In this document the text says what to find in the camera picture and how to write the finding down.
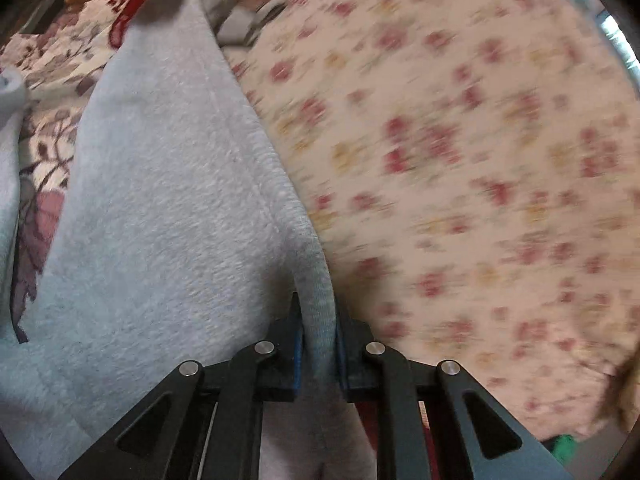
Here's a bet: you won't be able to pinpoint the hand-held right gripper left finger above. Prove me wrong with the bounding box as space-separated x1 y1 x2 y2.
59 292 304 480

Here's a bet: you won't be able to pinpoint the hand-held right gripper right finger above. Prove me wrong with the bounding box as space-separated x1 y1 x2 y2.
334 305 574 480

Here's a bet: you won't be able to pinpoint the light grey fleece pants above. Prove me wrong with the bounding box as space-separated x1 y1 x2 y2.
0 0 381 480

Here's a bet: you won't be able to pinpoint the pink floral bed sheet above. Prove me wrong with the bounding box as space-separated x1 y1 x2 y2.
220 0 640 441

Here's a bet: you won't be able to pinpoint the green object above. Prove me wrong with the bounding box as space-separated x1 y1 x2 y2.
547 434 580 466

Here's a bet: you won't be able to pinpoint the grey crumpled cloth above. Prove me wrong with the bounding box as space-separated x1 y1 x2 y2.
180 0 281 46

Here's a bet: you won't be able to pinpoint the red and brown floral blanket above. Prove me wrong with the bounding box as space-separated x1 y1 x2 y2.
0 0 166 346

